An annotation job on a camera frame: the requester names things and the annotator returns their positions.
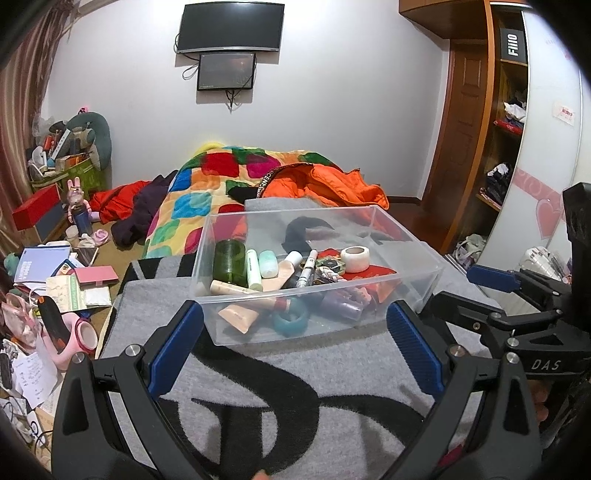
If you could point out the colourful patchwork quilt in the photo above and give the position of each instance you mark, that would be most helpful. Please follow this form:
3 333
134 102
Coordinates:
194 203

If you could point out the pink rabbit toy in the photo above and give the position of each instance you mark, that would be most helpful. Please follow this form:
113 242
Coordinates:
76 196

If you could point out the light blue notebook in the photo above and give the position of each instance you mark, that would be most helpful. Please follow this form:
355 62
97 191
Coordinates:
39 263

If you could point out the person's right hand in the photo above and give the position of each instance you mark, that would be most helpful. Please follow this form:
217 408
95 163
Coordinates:
540 399

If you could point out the small pink white shoes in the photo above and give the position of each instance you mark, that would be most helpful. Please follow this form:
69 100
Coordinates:
94 237

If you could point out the black white folded clothes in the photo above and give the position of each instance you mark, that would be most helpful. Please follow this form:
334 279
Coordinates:
498 182

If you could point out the white handbag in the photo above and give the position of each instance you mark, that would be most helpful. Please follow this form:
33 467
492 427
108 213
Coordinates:
471 249

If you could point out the white sliding wardrobe door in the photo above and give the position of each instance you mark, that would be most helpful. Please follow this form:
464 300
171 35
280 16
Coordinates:
554 69

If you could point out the orange padded jacket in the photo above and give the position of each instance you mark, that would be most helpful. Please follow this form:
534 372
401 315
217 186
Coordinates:
332 182

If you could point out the red tea packet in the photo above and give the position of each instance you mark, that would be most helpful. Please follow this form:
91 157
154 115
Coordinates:
374 273

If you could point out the black box with white print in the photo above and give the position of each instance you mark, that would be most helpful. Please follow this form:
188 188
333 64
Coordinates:
513 39

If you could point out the beige tube with white cap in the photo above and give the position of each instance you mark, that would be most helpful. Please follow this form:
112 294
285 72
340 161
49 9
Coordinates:
284 274

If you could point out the pink round device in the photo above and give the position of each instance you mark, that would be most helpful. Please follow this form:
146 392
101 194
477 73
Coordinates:
78 341

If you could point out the black handheld device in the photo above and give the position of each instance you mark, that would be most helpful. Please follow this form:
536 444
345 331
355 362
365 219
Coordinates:
53 323

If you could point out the small white cup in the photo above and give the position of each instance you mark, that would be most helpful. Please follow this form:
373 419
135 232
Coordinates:
71 233

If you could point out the small black wall monitor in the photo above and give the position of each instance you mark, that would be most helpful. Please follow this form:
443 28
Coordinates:
226 70

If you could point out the pink flat case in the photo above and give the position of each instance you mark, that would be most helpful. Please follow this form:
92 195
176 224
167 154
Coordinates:
94 275

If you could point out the red white door sticker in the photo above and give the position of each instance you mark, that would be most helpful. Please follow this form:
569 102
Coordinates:
566 114

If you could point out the white tape roll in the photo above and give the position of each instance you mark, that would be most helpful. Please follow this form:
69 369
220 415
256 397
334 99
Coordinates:
355 261

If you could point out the black wall television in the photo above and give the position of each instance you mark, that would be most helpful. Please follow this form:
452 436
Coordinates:
231 27

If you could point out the small square green case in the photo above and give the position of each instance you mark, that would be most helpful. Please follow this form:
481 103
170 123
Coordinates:
330 264

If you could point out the mint green jar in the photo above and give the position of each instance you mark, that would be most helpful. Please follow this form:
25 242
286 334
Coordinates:
268 265

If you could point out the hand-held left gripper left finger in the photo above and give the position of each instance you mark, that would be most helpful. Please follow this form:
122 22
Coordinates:
178 350

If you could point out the dark purple clothing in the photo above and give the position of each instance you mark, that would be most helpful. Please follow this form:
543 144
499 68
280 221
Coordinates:
143 212

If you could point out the brown wooden door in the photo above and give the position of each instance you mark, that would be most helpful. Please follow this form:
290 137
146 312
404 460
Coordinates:
461 138

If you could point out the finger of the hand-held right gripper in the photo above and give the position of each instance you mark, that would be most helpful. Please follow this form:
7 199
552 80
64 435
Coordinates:
491 276
461 314

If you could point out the green patterned box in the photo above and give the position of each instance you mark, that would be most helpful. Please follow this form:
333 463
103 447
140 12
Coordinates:
85 177

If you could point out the green white booklet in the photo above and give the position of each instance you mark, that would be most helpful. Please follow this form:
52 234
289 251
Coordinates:
64 293

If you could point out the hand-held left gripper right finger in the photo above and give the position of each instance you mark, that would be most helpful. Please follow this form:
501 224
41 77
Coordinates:
415 350

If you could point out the light green tube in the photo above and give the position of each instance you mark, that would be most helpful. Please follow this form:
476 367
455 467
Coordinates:
254 270

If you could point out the wooden wardrobe shelf unit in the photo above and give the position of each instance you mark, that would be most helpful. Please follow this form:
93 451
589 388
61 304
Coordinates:
496 92

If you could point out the dark blue bottle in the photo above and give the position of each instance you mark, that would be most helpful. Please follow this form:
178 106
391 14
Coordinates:
83 221

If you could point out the red flat shelf box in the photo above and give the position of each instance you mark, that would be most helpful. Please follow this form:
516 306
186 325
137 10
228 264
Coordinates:
508 127

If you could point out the clear plastic storage box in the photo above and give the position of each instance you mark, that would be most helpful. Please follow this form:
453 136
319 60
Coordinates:
332 328

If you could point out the grey black lettered blanket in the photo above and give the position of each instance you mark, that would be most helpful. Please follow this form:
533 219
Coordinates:
351 369

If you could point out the green glass bottle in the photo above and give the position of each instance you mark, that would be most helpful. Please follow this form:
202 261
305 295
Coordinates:
228 263

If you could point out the red clothing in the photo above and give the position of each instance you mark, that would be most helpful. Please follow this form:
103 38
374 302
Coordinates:
115 198

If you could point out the white handwritten paper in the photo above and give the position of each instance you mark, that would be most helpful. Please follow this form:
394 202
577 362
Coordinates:
34 381

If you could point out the person's left hand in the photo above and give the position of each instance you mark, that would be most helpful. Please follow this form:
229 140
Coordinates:
263 475

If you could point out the slim silver white vial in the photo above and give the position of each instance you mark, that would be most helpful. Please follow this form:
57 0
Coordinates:
307 272

